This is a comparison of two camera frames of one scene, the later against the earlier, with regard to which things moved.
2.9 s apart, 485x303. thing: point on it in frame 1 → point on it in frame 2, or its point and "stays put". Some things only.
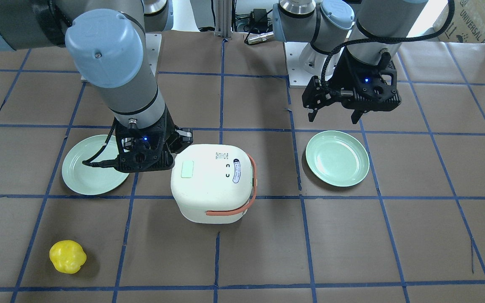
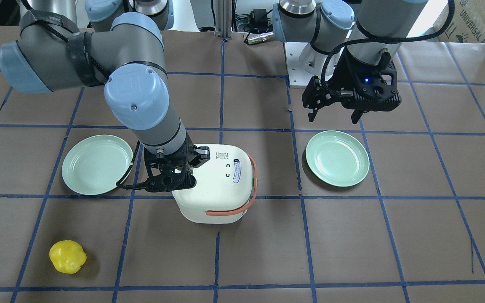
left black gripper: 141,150 → 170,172
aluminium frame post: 223,18 stays put
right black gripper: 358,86 stays put
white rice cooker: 214,184 stays put
